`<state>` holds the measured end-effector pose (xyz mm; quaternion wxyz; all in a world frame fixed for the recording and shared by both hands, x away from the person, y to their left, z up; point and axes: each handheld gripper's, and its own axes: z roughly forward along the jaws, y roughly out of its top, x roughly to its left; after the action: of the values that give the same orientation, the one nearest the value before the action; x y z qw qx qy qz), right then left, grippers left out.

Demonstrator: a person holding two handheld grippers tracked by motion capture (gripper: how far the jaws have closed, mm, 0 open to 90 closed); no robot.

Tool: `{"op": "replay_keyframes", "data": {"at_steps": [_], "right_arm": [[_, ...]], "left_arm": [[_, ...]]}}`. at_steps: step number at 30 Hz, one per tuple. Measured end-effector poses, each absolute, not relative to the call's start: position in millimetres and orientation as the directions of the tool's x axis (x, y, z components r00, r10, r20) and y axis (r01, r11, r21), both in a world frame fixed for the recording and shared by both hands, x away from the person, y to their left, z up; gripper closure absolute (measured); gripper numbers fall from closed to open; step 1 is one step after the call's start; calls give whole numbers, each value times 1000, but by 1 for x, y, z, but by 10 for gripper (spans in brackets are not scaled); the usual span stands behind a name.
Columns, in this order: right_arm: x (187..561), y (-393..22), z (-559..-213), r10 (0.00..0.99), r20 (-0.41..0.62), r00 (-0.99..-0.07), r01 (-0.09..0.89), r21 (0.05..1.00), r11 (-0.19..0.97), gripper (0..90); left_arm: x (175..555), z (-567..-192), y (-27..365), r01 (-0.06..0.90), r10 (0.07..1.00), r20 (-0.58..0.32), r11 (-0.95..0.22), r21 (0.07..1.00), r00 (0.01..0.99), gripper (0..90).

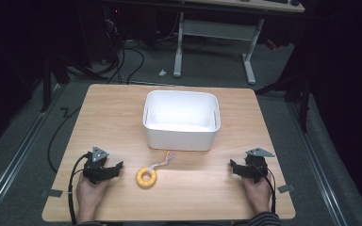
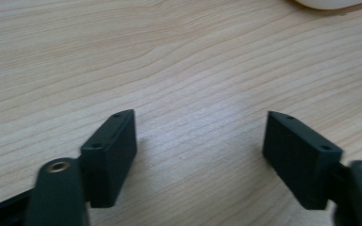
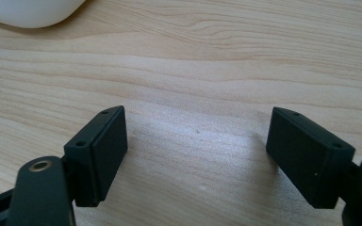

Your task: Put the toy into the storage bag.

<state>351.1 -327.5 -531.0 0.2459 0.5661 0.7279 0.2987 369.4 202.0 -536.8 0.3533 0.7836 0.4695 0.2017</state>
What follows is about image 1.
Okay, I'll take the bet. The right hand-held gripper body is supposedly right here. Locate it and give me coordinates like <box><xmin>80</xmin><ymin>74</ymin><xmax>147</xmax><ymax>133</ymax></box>
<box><xmin>244</xmin><ymin>147</ymin><xmax>276</xmax><ymax>185</ymax></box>

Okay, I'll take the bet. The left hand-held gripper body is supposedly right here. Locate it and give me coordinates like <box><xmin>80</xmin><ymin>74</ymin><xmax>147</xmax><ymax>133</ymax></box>
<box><xmin>82</xmin><ymin>146</ymin><xmax>111</xmax><ymax>186</ymax></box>

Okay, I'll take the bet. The person's right hand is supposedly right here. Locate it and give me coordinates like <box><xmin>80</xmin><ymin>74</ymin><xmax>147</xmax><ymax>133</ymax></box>
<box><xmin>240</xmin><ymin>174</ymin><xmax>273</xmax><ymax>216</ymax></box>

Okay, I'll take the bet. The person's left hand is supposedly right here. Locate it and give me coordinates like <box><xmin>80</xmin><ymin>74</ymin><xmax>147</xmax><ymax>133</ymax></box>
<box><xmin>75</xmin><ymin>172</ymin><xmax>110</xmax><ymax>222</ymax></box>

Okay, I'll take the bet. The grey tape piece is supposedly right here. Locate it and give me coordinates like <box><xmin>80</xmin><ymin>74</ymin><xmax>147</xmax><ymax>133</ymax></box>
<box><xmin>276</xmin><ymin>184</ymin><xmax>296</xmax><ymax>194</ymax></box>
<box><xmin>47</xmin><ymin>188</ymin><xmax>64</xmax><ymax>199</ymax></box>

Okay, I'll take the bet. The white plastic bin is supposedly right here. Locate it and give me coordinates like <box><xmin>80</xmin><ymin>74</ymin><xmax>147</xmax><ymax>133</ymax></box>
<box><xmin>142</xmin><ymin>89</ymin><xmax>222</xmax><ymax>153</ymax></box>

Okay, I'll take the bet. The black metal stand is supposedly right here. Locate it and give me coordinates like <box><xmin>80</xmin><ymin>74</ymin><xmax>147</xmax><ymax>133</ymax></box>
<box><xmin>254</xmin><ymin>73</ymin><xmax>314</xmax><ymax>134</ymax></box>
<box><xmin>40</xmin><ymin>55</ymin><xmax>72</xmax><ymax>113</ymax></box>

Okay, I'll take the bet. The dark computer tower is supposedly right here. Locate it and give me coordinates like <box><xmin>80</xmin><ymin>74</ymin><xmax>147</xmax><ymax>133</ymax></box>
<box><xmin>77</xmin><ymin>5</ymin><xmax>125</xmax><ymax>65</ymax></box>

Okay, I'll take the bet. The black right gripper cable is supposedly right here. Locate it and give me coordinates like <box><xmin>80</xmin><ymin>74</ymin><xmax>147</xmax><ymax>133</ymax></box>
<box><xmin>255</xmin><ymin>163</ymin><xmax>278</xmax><ymax>215</ymax></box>

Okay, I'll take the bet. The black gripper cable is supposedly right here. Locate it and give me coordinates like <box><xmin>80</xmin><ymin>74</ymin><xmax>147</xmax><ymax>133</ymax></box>
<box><xmin>255</xmin><ymin>163</ymin><xmax>278</xmax><ymax>215</ymax></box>
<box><xmin>68</xmin><ymin>153</ymin><xmax>91</xmax><ymax>226</ymax></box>

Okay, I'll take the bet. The yellow ring toy with rope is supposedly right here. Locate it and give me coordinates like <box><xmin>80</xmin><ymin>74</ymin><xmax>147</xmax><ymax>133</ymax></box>
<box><xmin>135</xmin><ymin>152</ymin><xmax>176</xmax><ymax>190</ymax></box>

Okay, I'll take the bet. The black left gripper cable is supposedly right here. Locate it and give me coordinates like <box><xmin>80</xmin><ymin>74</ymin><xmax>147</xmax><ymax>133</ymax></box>
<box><xmin>68</xmin><ymin>153</ymin><xmax>91</xmax><ymax>226</ymax></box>

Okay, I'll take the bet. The black floor cable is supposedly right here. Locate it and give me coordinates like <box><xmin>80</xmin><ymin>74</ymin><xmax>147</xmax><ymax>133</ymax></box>
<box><xmin>46</xmin><ymin>106</ymin><xmax>83</xmax><ymax>174</ymax></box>

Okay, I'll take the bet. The metal floor rail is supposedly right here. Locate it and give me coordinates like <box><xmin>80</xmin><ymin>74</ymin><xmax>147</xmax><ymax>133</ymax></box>
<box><xmin>286</xmin><ymin>101</ymin><xmax>349</xmax><ymax>226</ymax></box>
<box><xmin>0</xmin><ymin>83</ymin><xmax>64</xmax><ymax>222</ymax></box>

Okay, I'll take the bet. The black cable bundle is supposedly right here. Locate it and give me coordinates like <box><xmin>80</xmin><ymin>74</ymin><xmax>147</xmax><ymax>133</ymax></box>
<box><xmin>106</xmin><ymin>37</ymin><xmax>146</xmax><ymax>86</ymax></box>

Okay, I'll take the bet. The desk with white metal frame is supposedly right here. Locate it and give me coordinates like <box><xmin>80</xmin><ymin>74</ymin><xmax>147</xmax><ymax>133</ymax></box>
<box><xmin>173</xmin><ymin>0</ymin><xmax>306</xmax><ymax>86</ymax></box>

